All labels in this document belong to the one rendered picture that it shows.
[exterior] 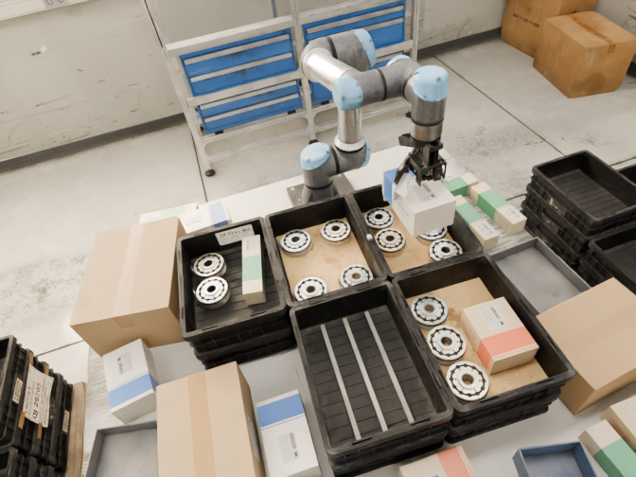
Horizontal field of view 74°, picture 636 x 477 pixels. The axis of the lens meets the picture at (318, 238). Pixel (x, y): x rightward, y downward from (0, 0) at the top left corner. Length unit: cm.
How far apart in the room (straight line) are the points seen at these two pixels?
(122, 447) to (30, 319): 168
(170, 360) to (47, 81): 290
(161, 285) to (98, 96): 276
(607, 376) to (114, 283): 140
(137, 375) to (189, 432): 30
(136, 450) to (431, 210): 104
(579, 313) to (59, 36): 360
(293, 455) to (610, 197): 179
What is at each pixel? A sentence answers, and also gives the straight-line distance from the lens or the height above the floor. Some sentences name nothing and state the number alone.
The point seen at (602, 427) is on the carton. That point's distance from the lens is 133.
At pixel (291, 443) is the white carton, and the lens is 119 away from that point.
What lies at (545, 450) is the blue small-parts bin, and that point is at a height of 73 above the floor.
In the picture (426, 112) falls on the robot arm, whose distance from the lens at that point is 101.
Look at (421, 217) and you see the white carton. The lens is 114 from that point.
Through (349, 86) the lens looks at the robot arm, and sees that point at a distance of 101.
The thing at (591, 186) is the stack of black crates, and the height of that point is 49.
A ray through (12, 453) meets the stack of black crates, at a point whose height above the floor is 48.
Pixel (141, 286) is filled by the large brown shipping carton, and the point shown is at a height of 90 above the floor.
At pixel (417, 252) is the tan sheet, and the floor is 83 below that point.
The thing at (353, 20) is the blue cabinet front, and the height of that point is 84.
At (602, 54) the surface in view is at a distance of 397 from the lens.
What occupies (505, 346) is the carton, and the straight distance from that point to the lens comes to 119.
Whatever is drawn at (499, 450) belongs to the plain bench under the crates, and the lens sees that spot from 130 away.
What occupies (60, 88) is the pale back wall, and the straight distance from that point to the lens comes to 401.
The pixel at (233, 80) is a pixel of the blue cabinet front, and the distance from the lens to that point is 304.
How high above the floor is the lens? 191
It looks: 46 degrees down
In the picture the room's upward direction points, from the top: 10 degrees counter-clockwise
